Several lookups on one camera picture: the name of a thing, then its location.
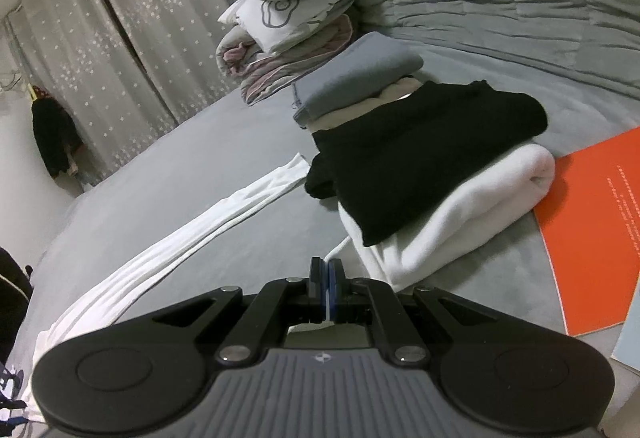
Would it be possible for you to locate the folded grey pink quilt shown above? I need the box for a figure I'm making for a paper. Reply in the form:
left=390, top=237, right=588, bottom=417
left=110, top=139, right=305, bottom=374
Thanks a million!
left=215, top=13, right=353, bottom=106

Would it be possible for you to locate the folded white garment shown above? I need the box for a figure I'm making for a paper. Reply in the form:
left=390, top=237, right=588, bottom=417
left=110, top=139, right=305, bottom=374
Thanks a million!
left=336, top=143, right=557, bottom=296

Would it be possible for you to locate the light blue book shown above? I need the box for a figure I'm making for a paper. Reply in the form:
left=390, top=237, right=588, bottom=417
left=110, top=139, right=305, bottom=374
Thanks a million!
left=611, top=318, right=640, bottom=381

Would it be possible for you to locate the orange folder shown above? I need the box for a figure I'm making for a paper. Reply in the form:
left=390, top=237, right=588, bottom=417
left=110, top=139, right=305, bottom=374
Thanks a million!
left=532, top=127, right=640, bottom=338

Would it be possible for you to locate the white flower-print pillow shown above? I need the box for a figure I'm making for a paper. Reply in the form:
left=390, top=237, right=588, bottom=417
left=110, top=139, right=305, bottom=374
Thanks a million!
left=217, top=0, right=361, bottom=55

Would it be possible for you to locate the folded grey garment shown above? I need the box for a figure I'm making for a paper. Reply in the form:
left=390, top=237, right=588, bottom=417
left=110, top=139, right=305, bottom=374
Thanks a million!
left=291, top=32, right=425, bottom=128

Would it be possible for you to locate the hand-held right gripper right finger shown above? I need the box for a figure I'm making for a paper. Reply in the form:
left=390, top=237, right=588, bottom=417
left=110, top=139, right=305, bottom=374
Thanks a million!
left=327, top=259, right=496, bottom=364

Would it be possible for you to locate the black plush toy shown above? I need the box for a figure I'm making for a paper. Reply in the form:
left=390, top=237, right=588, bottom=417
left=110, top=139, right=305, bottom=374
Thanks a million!
left=0, top=247, right=35, bottom=359

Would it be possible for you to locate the folded beige garment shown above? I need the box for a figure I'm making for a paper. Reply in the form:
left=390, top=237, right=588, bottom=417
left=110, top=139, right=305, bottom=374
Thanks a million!
left=305, top=77, right=426, bottom=134

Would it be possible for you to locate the white t-shirt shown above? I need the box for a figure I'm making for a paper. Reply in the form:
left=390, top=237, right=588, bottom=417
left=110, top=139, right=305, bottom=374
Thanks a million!
left=0, top=153, right=371, bottom=424

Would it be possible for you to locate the folded black garment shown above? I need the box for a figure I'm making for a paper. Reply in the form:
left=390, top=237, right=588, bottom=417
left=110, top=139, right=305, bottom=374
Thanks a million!
left=305, top=79, right=548, bottom=247

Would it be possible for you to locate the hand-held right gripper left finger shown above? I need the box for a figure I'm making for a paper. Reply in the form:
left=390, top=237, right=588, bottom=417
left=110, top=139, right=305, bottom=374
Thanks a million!
left=150, top=257, right=328, bottom=364

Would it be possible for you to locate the black hanging jacket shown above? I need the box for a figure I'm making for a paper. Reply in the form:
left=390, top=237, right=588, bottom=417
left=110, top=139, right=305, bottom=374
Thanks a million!
left=31, top=85, right=85, bottom=179

